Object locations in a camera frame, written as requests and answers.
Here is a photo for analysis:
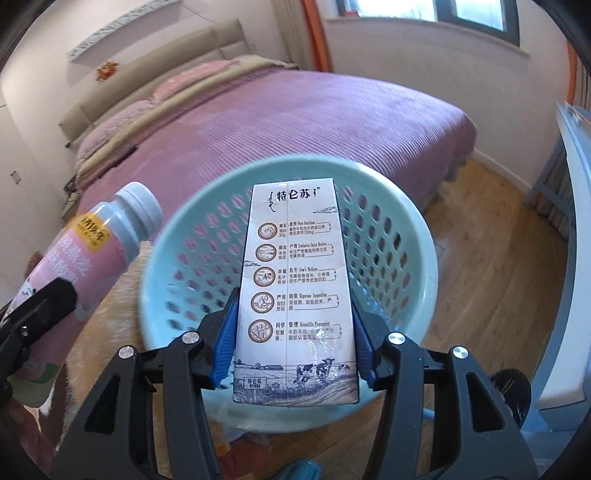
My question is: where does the orange bear printed blanket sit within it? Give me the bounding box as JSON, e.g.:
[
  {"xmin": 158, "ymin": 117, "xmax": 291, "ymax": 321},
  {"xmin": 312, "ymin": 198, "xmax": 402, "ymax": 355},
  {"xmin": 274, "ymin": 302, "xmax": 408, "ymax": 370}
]
[{"xmin": 37, "ymin": 240, "xmax": 259, "ymax": 480}]

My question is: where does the pink drink bottle grey cap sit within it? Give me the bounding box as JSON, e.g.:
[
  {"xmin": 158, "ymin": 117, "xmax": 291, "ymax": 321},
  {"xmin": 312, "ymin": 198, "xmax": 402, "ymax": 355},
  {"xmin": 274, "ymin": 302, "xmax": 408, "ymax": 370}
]
[{"xmin": 9, "ymin": 181, "xmax": 163, "ymax": 408}]

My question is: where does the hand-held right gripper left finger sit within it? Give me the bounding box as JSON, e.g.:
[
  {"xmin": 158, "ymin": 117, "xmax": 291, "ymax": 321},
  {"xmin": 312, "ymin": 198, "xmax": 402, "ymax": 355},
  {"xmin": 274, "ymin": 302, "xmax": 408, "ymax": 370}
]
[{"xmin": 51, "ymin": 292, "xmax": 241, "ymax": 480}]

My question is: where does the white printed milk carton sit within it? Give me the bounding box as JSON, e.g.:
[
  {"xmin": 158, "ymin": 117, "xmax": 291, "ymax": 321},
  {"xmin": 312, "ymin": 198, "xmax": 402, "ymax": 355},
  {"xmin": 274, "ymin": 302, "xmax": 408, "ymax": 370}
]
[{"xmin": 231, "ymin": 178, "xmax": 362, "ymax": 406}]

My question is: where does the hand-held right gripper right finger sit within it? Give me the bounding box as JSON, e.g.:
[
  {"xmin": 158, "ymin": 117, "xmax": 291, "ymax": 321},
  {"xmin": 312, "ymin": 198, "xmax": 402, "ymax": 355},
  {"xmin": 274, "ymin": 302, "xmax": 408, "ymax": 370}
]
[{"xmin": 351, "ymin": 299, "xmax": 539, "ymax": 480}]

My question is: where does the black object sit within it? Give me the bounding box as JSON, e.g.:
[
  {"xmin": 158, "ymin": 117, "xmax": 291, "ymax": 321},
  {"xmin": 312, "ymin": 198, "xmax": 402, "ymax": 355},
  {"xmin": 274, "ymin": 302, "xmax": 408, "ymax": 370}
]
[{"xmin": 488, "ymin": 368, "xmax": 533, "ymax": 428}]

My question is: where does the blue plastic object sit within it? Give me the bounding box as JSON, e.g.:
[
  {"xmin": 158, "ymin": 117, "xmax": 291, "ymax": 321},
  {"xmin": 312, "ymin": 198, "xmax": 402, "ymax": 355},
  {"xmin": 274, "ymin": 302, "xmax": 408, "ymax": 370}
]
[{"xmin": 276, "ymin": 463, "xmax": 325, "ymax": 480}]

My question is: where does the beige folded quilt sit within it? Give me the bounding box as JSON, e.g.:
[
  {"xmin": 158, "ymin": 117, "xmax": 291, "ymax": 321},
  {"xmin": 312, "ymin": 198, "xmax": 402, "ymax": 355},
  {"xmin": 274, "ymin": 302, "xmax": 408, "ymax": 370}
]
[{"xmin": 78, "ymin": 54, "xmax": 303, "ymax": 185}]

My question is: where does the white and blue desk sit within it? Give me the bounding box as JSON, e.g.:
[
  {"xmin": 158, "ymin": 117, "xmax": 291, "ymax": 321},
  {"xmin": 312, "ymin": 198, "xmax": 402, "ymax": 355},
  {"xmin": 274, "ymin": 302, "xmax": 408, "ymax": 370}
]
[{"xmin": 524, "ymin": 102, "xmax": 591, "ymax": 412}]

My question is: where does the window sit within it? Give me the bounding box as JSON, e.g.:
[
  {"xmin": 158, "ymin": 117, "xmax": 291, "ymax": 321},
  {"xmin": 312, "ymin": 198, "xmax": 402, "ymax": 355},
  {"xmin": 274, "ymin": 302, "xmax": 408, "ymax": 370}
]
[{"xmin": 433, "ymin": 0, "xmax": 522, "ymax": 48}]

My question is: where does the white wardrobe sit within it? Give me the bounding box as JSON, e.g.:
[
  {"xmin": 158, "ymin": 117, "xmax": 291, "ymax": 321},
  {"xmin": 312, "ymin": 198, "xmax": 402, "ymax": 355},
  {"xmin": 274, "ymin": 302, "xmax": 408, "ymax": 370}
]
[{"xmin": 0, "ymin": 85, "xmax": 63, "ymax": 241}]

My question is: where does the bed with pink bedspread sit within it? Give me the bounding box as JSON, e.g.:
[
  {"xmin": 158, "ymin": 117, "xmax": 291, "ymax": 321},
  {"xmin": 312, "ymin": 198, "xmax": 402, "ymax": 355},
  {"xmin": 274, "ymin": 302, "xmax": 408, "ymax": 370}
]
[{"xmin": 74, "ymin": 58, "xmax": 477, "ymax": 259}]

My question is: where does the white wall shelf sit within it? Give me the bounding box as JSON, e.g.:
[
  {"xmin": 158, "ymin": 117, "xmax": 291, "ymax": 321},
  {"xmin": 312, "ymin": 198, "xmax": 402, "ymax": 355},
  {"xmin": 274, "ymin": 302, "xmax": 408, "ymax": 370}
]
[{"xmin": 67, "ymin": 0, "xmax": 218, "ymax": 62}]

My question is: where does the mint green plastic basket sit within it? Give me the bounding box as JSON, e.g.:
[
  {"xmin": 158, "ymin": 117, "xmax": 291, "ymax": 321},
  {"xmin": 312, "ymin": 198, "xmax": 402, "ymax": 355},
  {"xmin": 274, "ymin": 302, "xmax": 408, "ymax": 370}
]
[{"xmin": 139, "ymin": 154, "xmax": 438, "ymax": 435}]

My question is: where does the orange curtain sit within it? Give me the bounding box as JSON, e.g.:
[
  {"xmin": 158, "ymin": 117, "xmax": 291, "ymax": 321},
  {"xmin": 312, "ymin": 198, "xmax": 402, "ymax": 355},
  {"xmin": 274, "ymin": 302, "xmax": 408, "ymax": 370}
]
[{"xmin": 309, "ymin": 0, "xmax": 334, "ymax": 73}]

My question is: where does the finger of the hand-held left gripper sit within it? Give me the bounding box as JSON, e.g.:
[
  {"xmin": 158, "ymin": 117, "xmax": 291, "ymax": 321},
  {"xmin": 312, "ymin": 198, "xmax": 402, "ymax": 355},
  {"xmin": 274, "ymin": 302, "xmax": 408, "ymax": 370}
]
[{"xmin": 0, "ymin": 277, "xmax": 77, "ymax": 384}]

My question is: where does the pink pillow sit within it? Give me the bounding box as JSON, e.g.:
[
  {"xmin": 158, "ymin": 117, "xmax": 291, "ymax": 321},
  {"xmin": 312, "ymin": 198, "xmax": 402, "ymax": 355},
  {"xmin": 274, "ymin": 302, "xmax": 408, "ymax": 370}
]
[
  {"xmin": 76, "ymin": 100, "xmax": 160, "ymax": 162},
  {"xmin": 152, "ymin": 60, "xmax": 234, "ymax": 103}
]

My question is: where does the beige padded headboard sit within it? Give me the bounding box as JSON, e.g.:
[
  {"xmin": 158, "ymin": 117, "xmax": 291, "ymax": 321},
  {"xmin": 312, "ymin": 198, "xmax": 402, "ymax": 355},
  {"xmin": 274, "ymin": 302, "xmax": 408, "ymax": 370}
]
[{"xmin": 58, "ymin": 21, "xmax": 246, "ymax": 149}]

